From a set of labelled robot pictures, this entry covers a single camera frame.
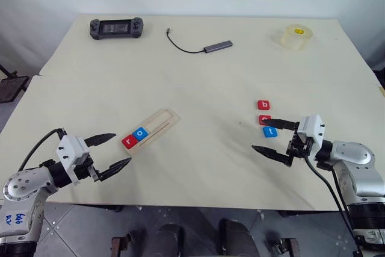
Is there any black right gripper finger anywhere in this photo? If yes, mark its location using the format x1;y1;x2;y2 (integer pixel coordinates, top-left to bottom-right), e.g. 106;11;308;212
260;119;300;130
251;144;294;166

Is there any black handheld game console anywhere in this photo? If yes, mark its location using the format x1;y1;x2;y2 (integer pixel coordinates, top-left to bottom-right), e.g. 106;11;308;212
88;18;144;41

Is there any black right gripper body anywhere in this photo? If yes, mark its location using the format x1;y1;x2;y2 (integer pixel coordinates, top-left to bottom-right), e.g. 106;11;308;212
285;129;314;169

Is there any brown metal bracket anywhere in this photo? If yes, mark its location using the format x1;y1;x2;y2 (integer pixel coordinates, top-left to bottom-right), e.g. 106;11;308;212
110;232;137;253
271;237;301;257

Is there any grey USB hub with cable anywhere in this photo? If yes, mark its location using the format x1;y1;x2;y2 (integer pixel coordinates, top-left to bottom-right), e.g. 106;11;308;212
164;28;234;54

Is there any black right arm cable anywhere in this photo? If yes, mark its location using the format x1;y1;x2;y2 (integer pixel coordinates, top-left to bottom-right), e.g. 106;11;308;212
303;154;363;257

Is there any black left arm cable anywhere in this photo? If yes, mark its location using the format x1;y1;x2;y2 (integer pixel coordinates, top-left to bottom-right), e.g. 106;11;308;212
17;128;66;172

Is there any light wooden letter tray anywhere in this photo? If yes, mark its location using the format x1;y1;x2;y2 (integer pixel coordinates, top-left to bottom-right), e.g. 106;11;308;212
121;107;182;158

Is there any red letter tile r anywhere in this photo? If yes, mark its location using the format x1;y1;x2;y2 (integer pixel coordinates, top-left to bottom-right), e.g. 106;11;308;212
122;135;140;150

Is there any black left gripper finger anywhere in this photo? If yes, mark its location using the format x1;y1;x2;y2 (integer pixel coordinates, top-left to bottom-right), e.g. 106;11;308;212
97;157;132;182
83;132;117;149

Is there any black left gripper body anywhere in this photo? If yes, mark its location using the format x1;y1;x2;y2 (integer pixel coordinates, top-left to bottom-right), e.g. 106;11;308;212
73;153;101;184

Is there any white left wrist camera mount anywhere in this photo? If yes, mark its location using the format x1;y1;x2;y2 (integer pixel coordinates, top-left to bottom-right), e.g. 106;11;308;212
56;135;90;185

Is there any dark object beside table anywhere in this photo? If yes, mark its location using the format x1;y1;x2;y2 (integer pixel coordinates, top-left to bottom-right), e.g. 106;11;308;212
372;58;385;97

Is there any blue letter tile t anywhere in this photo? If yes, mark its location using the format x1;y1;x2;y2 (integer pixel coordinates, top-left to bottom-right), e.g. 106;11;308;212
262;126;279;139

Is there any blue letter tile o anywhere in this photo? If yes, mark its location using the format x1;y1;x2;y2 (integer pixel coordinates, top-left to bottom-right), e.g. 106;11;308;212
131;127;150;142

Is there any clear tape roll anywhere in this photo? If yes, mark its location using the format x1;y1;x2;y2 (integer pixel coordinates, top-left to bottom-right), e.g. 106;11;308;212
280;23;315;51

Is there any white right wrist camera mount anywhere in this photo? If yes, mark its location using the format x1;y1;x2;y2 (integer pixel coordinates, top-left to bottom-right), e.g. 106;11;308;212
295;114;326;161

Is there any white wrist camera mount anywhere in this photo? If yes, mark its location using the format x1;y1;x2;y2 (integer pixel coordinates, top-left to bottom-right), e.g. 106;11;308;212
56;135;90;185
295;114;326;161

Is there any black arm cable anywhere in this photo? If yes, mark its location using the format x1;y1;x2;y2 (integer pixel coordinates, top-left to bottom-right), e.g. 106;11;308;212
17;128;66;172
303;154;363;257

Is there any black metal stand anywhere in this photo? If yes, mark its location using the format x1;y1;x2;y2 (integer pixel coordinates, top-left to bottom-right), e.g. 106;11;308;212
0;64;30;105

